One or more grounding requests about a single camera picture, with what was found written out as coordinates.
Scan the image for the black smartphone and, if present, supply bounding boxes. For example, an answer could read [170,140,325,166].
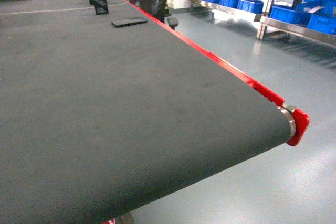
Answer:
[111,17,148,28]

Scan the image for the red conveyor side rail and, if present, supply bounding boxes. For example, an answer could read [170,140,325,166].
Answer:
[134,6,310,146]

